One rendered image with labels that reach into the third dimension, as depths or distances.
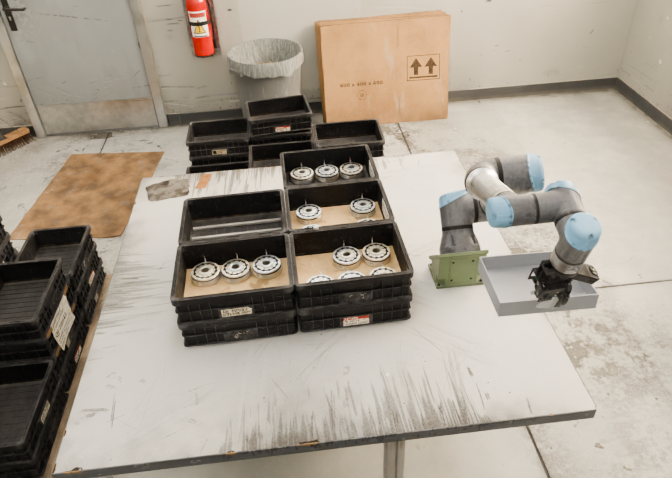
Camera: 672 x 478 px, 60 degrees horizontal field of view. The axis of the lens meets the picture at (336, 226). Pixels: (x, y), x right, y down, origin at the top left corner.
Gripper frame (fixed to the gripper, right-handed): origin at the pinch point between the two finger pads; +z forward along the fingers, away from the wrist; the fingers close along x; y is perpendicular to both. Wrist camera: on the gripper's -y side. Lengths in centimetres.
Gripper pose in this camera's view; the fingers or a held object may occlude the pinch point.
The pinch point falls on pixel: (548, 302)
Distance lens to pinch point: 168.9
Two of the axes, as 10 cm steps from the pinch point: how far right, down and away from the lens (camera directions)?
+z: 0.0, 6.0, 8.0
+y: -9.9, 1.3, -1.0
